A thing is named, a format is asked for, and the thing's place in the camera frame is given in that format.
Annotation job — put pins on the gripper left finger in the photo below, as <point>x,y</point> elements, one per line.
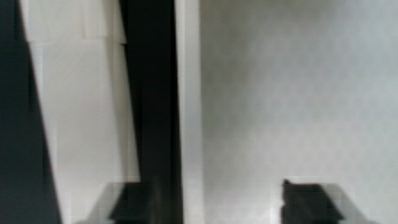
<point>135,204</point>

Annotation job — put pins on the white desk top tray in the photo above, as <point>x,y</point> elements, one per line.
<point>289,92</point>

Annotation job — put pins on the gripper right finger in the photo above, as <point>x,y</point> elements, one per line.
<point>318,205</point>

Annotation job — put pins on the white right obstacle rail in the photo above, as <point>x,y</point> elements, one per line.
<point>78,42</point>

